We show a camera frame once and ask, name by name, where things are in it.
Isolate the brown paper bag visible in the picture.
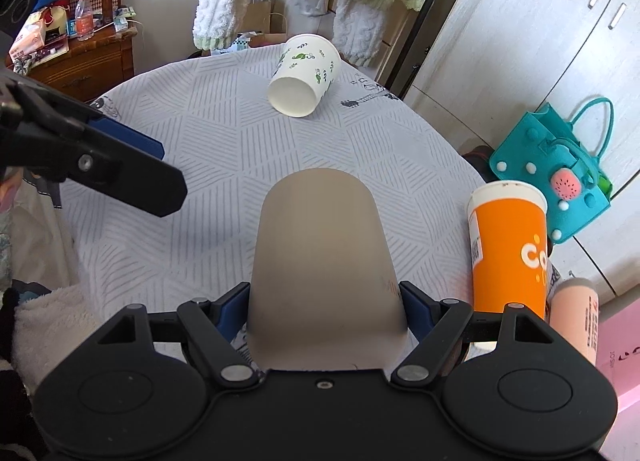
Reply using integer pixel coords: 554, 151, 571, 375
240, 0, 290, 48

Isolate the clear plastic water bottle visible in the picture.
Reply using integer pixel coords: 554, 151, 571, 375
75, 0, 94, 40

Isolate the white patterned tablecloth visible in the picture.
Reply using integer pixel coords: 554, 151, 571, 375
62, 46, 482, 320

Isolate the pink paper gift bag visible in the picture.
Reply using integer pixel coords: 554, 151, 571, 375
597, 305, 639, 460

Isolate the white green-print paper cup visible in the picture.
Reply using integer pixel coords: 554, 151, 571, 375
267, 34, 342, 117

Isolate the wooden side cabinet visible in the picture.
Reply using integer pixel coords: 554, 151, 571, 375
27, 22, 138, 101

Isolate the pink bottle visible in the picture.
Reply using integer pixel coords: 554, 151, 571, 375
549, 278, 600, 365

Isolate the beige metal tumbler cup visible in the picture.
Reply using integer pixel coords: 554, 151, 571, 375
247, 168, 408, 371

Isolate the orange white paper cup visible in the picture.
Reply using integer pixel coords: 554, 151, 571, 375
468, 180, 548, 318

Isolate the teal felt handbag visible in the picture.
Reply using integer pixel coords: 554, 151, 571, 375
489, 97, 614, 244

